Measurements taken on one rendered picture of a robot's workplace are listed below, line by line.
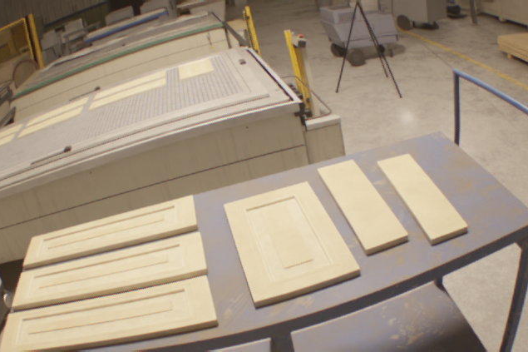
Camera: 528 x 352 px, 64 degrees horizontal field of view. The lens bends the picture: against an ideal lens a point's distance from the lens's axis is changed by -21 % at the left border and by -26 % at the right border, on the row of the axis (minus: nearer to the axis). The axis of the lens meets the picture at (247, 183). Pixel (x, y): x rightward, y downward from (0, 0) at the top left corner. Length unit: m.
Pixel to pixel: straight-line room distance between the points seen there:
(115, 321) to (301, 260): 0.50
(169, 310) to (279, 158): 2.07
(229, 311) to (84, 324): 0.39
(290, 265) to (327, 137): 2.01
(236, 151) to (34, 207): 1.41
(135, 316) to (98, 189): 2.01
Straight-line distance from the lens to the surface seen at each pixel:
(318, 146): 3.25
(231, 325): 1.18
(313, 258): 1.31
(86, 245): 1.65
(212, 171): 3.16
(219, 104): 3.13
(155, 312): 1.26
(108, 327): 1.28
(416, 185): 1.54
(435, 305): 2.21
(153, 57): 7.10
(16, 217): 3.46
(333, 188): 1.58
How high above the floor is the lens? 1.82
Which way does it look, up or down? 26 degrees down
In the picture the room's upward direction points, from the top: 13 degrees counter-clockwise
